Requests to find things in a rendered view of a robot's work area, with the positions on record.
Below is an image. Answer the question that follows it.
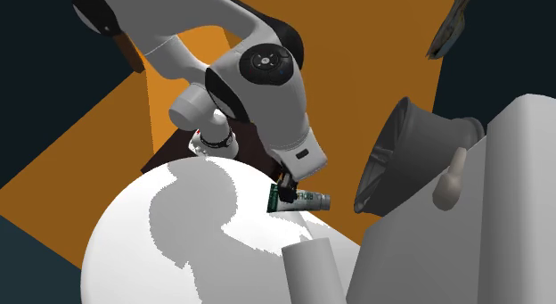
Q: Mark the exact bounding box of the white and green tube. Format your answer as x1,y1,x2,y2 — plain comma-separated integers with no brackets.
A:
266,183,332,214

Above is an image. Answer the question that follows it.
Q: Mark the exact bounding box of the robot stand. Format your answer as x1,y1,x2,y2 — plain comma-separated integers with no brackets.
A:
140,119,284,183

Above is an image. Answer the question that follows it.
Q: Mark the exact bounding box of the dark grey waste bin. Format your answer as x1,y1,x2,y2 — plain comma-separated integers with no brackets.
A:
353,95,486,218

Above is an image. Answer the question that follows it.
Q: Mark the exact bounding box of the brown wooden board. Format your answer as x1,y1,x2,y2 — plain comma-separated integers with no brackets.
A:
112,32,146,74

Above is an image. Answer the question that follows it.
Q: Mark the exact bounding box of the patterned wall picture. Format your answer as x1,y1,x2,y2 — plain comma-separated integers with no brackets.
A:
425,0,478,61

